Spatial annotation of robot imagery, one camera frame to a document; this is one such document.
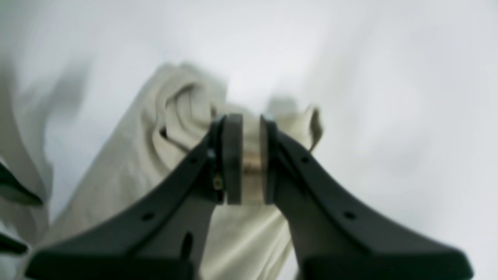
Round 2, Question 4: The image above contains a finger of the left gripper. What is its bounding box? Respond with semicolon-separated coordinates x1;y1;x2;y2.
0;233;28;255
0;163;43;206

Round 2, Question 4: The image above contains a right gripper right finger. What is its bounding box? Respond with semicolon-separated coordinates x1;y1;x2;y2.
260;114;473;280

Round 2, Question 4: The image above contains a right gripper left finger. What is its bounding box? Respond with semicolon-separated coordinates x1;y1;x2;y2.
25;114;243;280

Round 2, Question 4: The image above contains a beige t-shirt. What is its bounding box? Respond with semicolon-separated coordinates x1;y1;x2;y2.
0;62;323;280

